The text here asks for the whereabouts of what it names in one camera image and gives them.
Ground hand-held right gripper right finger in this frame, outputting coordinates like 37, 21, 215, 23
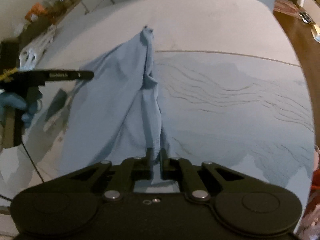
160, 149, 244, 202

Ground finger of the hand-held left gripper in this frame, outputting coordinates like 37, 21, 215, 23
44, 70, 95, 82

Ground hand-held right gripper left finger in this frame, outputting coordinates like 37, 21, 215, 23
69, 148, 153, 201

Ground light blue t-shirt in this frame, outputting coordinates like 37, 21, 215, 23
59, 25, 180, 193

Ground person's left hand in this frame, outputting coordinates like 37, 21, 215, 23
0, 90, 42, 130

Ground dark cloth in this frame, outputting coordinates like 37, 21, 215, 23
15, 17, 54, 45

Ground orange packet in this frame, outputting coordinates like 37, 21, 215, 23
25, 3, 48, 22

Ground red cloth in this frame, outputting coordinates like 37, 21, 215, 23
310, 167, 320, 213

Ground patterned red doormat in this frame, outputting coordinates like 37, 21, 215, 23
274, 0, 304, 18

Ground pale yellow bag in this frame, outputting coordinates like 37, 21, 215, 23
310, 24, 320, 42

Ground black and white sneakers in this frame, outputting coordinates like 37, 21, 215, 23
299, 11, 315, 24

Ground black cable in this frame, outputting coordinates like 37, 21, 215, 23
22, 140, 44, 183

